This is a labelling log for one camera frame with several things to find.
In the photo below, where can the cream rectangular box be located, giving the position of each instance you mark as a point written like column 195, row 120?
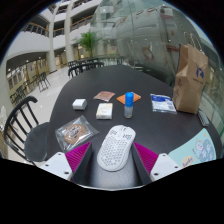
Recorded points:
column 104, row 111

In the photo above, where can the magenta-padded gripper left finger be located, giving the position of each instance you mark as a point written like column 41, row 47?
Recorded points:
column 63, row 165

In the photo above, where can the white perforated computer mouse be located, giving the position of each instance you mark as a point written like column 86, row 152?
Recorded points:
column 116, row 150

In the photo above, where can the black spindle-back chair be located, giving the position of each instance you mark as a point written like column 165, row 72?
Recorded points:
column 36, row 143
column 83, row 66

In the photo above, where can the group of black chairs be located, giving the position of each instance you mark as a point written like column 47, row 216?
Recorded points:
column 41, row 80

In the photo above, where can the green potted palm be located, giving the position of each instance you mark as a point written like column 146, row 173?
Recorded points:
column 88, row 41

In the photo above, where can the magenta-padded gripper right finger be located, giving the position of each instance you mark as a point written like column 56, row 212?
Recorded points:
column 160, row 165

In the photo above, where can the small white box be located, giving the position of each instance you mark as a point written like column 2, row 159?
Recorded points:
column 79, row 104

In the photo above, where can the small blue-capped bottle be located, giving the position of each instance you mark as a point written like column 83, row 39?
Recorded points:
column 128, row 106

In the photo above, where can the light blue printed mouse pad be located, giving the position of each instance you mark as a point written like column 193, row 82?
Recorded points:
column 196, row 150

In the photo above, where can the clear bag with cookie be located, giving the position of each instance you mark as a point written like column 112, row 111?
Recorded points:
column 75, row 133

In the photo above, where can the white and blue plastic packet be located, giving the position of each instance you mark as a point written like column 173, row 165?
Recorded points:
column 162, row 104

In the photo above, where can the brown paper bag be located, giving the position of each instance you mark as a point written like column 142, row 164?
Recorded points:
column 190, row 90

